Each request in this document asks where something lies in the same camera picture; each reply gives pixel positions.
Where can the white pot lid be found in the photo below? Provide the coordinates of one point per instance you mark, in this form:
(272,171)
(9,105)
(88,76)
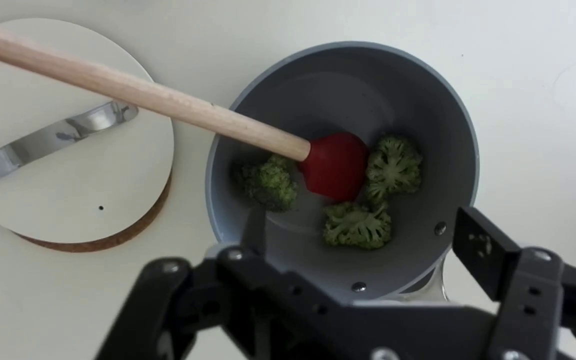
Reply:
(77,167)

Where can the wooden spoon red head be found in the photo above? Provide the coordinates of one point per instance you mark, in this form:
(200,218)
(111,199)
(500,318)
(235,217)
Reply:
(169,107)

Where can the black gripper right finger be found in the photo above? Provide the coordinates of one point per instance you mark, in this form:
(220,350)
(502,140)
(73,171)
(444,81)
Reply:
(533,286)

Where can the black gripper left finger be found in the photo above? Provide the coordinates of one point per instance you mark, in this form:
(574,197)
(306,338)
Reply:
(269,314)

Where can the white pot with handle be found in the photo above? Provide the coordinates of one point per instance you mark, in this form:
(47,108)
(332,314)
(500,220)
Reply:
(368,90)

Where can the green broccoli floret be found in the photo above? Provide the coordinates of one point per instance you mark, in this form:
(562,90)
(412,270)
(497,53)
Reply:
(394,167)
(356,224)
(269,181)

